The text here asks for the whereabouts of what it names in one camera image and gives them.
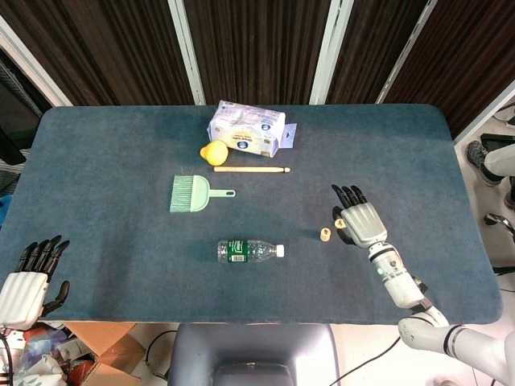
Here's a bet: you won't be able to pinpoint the black cable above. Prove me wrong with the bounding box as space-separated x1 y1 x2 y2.
143 329 179 379
329 335 403 386

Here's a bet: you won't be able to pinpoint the white purple tissue pack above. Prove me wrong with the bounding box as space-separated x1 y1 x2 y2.
207 99 299 158

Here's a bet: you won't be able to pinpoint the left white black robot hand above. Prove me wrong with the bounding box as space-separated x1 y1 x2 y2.
0 235 72 332

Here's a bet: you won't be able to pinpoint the clear green-label water bottle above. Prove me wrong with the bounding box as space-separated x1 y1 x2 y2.
217 239 286 265

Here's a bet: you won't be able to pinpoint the brown cardboard box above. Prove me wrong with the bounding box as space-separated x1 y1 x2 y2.
64 321 146 386

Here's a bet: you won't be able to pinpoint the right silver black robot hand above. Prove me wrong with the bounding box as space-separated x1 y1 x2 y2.
331 183 389 248

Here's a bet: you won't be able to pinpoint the mint green hand brush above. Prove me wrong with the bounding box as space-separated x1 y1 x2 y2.
168 174 237 213

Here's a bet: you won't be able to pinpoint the blue grey robot body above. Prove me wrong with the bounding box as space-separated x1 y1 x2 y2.
167 322 338 386

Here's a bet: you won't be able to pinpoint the light wooden stick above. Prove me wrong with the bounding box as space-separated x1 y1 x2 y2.
212 165 291 175

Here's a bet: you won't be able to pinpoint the colourful plastic bags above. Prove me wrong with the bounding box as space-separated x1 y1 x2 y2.
0 325 81 386

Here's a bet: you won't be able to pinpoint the white trouser leg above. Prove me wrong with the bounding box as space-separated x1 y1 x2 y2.
484 143 515 177

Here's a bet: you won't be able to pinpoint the yellow lemon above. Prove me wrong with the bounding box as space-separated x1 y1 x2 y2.
199 140 229 166

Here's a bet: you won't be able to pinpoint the dark wood slat panel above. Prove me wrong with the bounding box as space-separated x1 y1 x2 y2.
0 0 196 108
183 0 333 106
326 0 427 105
384 0 515 140

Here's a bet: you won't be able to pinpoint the white screen frame post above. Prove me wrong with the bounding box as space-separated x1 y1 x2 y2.
453 82 515 142
376 0 438 105
167 0 207 106
310 0 355 105
0 15 73 108

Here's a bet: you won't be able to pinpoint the grey sneaker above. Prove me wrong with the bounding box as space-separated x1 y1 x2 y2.
465 140 503 187

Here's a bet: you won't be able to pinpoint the blue table cloth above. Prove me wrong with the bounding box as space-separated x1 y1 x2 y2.
2 104 504 326

